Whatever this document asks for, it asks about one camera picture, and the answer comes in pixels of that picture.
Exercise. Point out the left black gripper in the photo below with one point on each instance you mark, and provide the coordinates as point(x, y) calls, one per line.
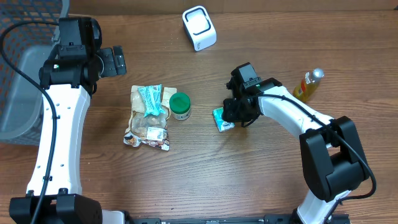
point(114, 68)

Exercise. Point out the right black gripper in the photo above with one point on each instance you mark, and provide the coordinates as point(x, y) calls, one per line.
point(230, 109)

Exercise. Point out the green tissue pack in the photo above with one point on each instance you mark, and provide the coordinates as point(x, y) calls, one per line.
point(221, 125)

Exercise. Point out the mint green snack bar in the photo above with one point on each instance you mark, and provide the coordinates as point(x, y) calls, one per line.
point(151, 98)

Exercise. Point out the yellow oil bottle silver cap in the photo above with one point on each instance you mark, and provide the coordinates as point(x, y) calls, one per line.
point(308, 85)

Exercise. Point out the brown snack pouch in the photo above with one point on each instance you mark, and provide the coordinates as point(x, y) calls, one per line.
point(150, 130)

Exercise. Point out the green lid white jar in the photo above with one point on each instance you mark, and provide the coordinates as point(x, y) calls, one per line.
point(180, 106)

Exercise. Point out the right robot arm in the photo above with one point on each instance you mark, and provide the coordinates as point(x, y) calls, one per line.
point(334, 164)

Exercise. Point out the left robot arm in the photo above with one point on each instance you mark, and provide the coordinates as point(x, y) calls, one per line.
point(67, 81)

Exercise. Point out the white barcode scanner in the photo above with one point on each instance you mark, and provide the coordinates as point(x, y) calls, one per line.
point(199, 28)

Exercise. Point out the grey plastic mesh basket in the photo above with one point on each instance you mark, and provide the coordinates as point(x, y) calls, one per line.
point(27, 48)

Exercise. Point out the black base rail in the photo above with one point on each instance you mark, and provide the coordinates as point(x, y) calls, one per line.
point(202, 221)

